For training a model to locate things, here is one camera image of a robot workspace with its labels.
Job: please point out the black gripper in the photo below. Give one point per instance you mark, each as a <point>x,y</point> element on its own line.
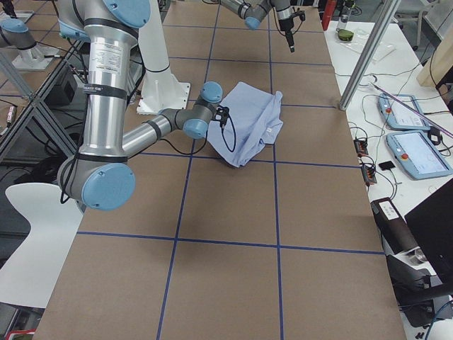
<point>285,25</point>

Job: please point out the light blue striped shirt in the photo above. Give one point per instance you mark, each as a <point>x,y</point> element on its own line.
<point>255,122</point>

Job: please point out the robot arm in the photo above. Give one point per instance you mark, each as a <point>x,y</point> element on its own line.
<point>98,174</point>
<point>253,15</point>

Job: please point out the red cylinder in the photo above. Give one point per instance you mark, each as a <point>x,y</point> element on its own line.
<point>328,13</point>

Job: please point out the green pouch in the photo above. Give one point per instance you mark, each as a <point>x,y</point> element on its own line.
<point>345,35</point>

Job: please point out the upper teach pendant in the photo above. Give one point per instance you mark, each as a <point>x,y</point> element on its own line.
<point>398,117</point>

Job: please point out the teach pendant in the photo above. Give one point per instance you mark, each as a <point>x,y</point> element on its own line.
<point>417,155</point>
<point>398,117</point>

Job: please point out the black phone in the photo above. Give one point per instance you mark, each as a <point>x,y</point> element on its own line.
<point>386,165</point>

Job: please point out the lower teach pendant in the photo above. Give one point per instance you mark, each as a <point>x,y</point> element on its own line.
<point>417,155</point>

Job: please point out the metal grabber stick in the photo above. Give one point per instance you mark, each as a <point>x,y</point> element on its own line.
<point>415,111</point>

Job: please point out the black labelled box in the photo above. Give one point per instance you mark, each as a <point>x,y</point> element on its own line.
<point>396,236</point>

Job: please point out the black monitor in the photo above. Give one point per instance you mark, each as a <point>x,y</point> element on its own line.
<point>430,223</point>

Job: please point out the white chair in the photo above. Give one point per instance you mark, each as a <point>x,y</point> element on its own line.
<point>29,276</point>

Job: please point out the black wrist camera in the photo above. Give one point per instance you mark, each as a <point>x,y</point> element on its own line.
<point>300,14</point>
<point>221,116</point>

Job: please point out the aluminium frame post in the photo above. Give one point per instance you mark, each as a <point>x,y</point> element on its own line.
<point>383,20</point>

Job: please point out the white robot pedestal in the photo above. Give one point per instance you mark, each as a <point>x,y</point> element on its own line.
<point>160,88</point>

